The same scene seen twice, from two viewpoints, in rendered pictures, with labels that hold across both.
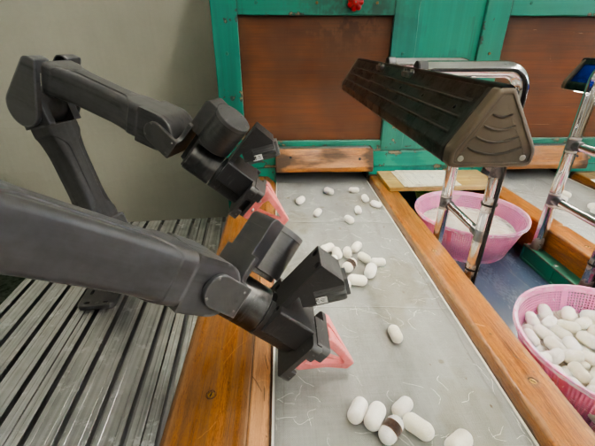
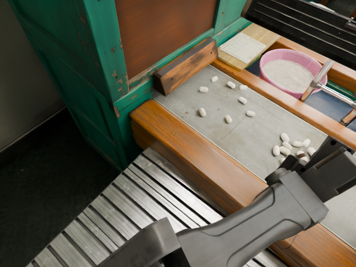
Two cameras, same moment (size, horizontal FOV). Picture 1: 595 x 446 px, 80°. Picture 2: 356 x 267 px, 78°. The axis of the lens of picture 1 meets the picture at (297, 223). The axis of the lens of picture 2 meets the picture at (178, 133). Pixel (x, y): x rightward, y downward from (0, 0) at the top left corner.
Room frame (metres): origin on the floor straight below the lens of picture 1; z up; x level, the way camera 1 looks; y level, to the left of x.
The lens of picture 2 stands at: (0.65, 0.42, 1.34)
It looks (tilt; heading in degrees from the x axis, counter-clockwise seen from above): 56 degrees down; 311
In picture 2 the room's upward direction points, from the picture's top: 5 degrees clockwise
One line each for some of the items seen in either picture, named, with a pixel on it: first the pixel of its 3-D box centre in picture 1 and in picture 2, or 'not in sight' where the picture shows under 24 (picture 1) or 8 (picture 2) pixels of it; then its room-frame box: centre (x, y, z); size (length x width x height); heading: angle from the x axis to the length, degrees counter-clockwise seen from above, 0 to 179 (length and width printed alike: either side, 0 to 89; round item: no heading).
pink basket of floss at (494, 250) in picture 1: (466, 226); (287, 78); (0.81, -0.43, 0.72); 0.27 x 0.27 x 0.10
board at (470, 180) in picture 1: (436, 180); (247, 45); (1.02, -0.42, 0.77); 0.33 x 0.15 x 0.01; 93
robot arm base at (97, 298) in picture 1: (108, 265); not in sight; (0.65, 0.41, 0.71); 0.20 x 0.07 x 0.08; 7
